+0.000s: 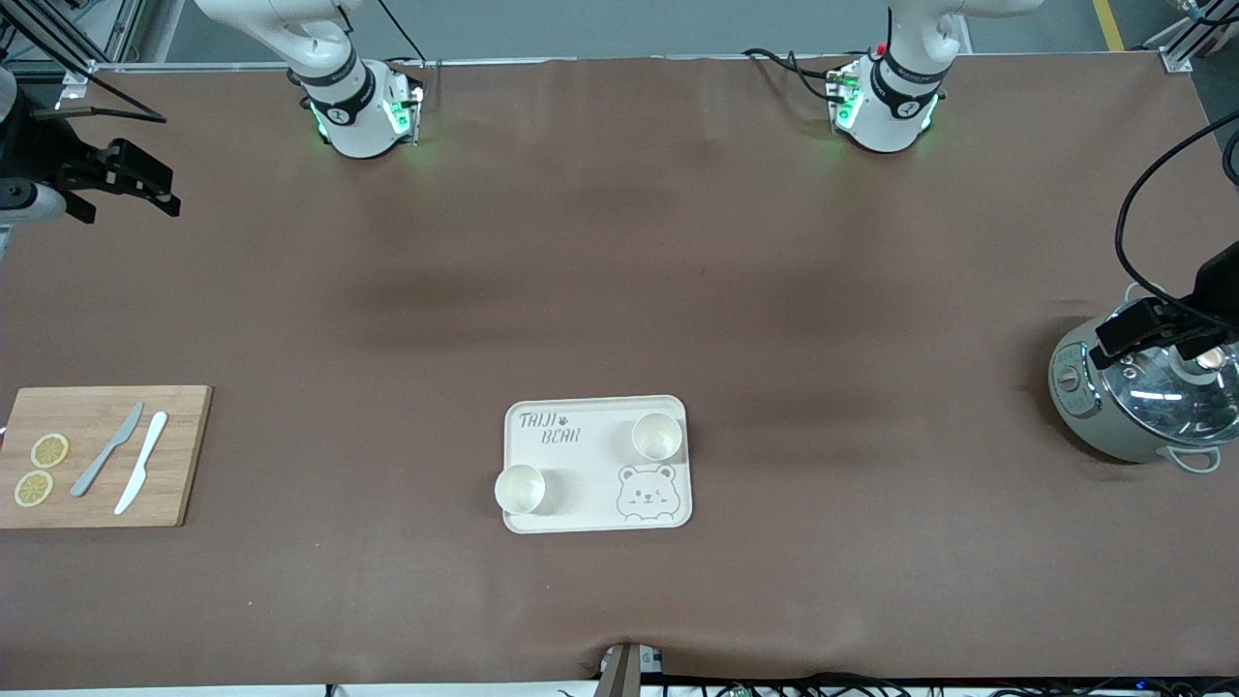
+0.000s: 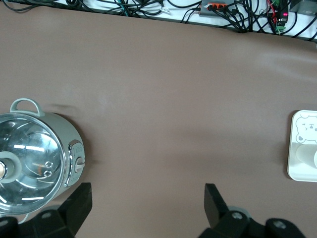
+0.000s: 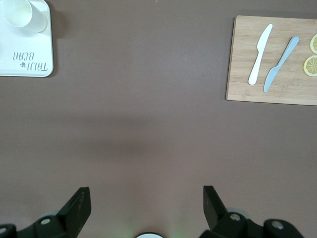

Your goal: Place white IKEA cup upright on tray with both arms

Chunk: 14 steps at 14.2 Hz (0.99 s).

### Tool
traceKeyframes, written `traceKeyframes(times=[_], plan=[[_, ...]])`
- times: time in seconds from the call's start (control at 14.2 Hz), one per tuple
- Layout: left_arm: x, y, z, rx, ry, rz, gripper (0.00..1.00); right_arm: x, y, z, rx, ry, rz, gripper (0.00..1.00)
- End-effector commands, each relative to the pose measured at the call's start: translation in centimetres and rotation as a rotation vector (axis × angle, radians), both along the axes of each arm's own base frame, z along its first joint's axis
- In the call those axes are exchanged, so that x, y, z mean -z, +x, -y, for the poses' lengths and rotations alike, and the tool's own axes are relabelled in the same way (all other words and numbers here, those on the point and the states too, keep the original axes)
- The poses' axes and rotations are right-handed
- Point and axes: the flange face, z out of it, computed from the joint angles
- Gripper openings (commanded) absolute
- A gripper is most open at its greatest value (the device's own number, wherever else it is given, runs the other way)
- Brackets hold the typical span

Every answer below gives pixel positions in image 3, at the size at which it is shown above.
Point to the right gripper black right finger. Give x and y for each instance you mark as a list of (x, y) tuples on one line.
[(218, 218)]

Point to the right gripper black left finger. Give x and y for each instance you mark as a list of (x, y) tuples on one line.
[(71, 213)]

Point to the white plastic cup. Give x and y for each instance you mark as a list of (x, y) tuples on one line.
[(17, 12)]

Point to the cream tray with bear print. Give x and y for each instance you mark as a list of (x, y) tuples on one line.
[(37, 44)]

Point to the grey plastic knife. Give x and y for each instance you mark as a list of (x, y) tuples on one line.
[(271, 77)]

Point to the bamboo cutting board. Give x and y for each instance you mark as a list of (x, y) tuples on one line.
[(242, 62)]

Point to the white plastic knife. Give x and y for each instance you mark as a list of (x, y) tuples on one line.
[(258, 53)]

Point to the yellow lemon slice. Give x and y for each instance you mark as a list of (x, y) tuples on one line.
[(310, 65), (314, 44)]

